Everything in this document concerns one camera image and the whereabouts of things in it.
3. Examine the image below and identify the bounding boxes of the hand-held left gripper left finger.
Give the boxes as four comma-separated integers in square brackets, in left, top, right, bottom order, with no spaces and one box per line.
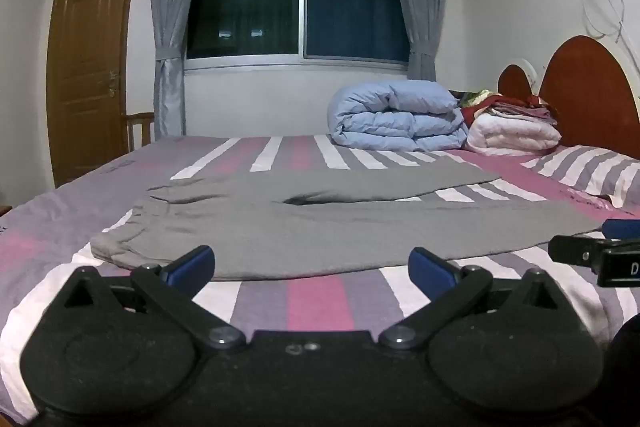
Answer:
[61,245,247,351]

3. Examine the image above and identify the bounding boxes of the red-brown wooden headboard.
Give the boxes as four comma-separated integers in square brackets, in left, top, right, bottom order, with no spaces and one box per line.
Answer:
[497,35,640,162]

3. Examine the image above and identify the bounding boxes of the pile of folded clothes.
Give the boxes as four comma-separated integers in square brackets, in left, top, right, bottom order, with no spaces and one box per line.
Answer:
[450,89,558,125]

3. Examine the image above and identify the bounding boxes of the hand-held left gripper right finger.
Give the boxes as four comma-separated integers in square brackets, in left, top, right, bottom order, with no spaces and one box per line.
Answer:
[378,247,569,352]

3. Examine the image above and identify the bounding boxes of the brown wooden door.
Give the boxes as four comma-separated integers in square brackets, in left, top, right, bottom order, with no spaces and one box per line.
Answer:
[46,0,149,188]

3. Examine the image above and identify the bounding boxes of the grey pants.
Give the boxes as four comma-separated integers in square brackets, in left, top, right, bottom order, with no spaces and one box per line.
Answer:
[90,156,606,282]

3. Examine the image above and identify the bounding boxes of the folded light blue duvet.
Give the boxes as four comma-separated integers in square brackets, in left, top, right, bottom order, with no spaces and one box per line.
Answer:
[327,80,471,152]

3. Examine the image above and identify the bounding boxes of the dark cloth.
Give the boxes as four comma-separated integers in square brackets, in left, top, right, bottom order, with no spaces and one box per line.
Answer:
[605,322,640,427]

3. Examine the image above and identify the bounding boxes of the bed with striped sheet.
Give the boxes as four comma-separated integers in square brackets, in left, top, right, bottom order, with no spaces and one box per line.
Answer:
[0,134,640,427]

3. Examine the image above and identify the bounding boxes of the wooden chair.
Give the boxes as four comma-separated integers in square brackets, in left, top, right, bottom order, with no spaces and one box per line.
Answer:
[125,112,156,152]

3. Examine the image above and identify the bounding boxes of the folded white quilt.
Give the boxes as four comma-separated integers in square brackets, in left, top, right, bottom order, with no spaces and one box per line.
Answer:
[465,111,563,154]

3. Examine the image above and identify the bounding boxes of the striped pillow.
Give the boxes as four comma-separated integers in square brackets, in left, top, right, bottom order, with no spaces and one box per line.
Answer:
[520,145,640,208]

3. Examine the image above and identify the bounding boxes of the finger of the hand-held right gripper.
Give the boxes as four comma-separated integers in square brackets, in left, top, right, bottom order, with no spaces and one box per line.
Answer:
[601,219,640,241]
[548,234,608,269]

